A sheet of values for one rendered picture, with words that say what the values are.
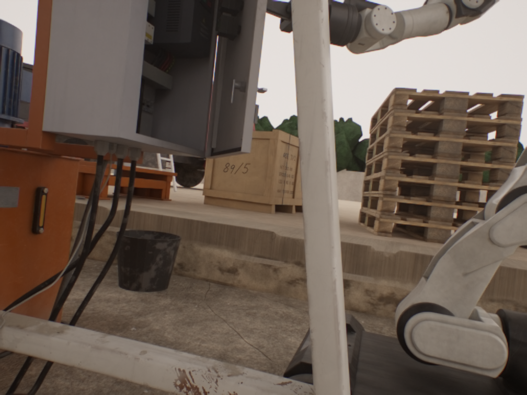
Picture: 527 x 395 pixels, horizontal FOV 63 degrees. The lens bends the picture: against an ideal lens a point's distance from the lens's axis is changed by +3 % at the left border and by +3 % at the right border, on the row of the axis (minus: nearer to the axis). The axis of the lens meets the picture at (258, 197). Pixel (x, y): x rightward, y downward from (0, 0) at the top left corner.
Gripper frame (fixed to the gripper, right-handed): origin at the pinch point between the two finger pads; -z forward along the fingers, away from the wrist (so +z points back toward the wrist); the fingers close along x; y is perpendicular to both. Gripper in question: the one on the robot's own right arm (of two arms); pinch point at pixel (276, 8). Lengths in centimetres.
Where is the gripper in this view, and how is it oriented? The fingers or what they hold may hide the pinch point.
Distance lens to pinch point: 100.5
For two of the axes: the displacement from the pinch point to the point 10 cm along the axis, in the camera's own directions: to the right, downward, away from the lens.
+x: 3.1, 0.6, -9.5
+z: 9.4, 1.0, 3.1
